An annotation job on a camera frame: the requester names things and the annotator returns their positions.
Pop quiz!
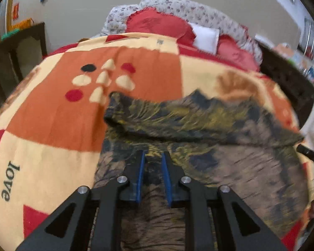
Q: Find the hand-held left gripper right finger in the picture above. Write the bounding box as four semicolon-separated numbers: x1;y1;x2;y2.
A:
162;151;288;251

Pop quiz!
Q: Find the orange flat box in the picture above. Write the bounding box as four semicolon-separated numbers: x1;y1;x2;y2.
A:
12;18;33;30

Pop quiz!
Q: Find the dark floral patterned shirt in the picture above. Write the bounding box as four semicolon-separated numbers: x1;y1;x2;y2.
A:
93;90;310;251

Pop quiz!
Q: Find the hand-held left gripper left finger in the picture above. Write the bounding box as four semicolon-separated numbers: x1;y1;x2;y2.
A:
16;150;147;251

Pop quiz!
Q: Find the orange red printed blanket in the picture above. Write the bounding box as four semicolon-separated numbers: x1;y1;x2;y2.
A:
0;33;314;246

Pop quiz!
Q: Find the red heart-shaped pillow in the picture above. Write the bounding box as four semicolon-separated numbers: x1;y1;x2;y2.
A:
217;34;261;72
126;7;197;46

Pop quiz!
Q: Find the dark carved wooden cabinet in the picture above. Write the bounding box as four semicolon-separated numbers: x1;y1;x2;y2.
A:
255;42;314;121

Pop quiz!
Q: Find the white pillow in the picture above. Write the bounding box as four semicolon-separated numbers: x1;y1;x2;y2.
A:
190;23;220;55

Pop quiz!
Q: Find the pile of assorted packets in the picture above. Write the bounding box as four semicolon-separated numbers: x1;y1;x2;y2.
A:
273;43;314;87

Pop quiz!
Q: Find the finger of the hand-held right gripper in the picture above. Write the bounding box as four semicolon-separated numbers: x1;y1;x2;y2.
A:
296;144;314;168

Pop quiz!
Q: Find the dark wooden side table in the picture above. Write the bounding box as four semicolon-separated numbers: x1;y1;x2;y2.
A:
0;22;48;113

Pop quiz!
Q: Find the metal stair railing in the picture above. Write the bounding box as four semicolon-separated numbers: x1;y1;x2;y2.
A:
298;18;314;66

